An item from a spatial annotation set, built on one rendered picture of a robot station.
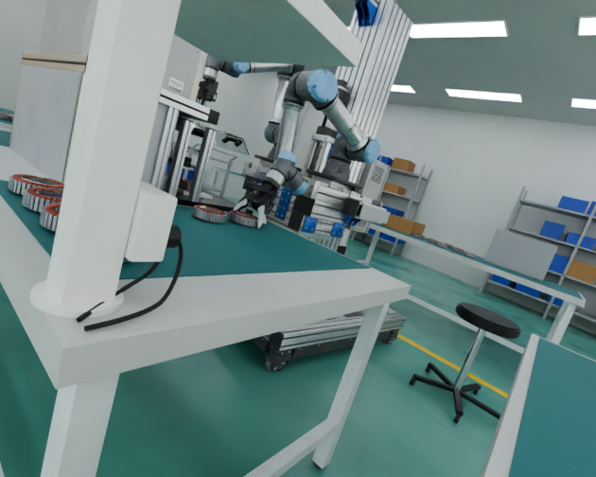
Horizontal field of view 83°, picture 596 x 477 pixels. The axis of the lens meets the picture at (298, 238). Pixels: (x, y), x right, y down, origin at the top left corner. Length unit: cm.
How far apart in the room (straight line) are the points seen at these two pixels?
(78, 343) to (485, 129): 784
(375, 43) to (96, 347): 200
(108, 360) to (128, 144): 24
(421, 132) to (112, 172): 803
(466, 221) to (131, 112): 740
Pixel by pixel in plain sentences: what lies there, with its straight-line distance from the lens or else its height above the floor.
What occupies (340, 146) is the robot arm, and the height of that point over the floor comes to 119.
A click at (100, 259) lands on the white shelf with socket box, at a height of 81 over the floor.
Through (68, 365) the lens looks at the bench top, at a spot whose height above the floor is 72.
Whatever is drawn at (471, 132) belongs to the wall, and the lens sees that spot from 801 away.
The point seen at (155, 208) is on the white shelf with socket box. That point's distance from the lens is 45.
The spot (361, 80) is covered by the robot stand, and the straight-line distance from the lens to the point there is 210.
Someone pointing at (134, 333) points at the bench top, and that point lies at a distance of 45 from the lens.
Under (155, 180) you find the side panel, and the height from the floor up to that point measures 82.
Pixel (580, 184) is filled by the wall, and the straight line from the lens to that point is 760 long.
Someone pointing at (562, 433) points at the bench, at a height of 75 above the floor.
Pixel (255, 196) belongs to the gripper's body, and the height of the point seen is 86.
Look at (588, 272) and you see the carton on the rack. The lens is 696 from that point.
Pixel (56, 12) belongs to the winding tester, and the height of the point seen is 126.
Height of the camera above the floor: 98
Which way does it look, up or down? 10 degrees down
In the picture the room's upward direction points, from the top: 18 degrees clockwise
